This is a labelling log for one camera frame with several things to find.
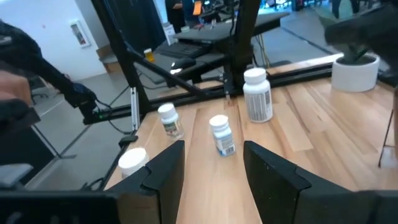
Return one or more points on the black aluminium table frame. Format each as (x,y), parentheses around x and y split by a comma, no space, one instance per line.
(124,62)

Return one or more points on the white framed wall sign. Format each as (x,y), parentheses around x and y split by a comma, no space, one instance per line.
(80,33)

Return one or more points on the silver aluminium bracket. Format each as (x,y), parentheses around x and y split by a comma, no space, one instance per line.
(134,109)

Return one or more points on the wide brown bottle white cap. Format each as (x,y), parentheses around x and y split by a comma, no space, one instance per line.
(132,160)

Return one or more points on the snake plant in white pot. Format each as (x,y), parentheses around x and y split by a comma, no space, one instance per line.
(354,76)

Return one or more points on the large white pill bottle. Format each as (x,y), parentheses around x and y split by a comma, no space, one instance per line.
(257,99)

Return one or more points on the black lower desk surface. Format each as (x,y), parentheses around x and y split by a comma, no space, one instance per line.
(214,59)

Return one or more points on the slim white pill bottle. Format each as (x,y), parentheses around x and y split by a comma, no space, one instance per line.
(170,121)

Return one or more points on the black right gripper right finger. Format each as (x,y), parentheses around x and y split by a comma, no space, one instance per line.
(273,193)

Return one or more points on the small orange pill bottle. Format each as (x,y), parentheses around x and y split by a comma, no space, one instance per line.
(149,56)

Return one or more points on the white paper sign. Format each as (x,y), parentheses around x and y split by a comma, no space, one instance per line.
(169,33)

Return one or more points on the cardboard box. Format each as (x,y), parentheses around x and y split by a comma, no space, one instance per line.
(110,60)

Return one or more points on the black computer mouse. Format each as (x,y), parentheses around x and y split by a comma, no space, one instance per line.
(183,63)

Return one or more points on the person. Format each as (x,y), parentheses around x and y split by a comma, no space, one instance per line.
(175,14)

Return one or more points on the white bottle blue label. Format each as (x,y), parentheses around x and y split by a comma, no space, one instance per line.
(222,137)

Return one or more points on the person's hand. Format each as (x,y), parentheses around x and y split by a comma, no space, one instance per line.
(12,87)

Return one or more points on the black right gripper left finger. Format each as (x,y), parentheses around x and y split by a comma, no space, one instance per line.
(168,174)

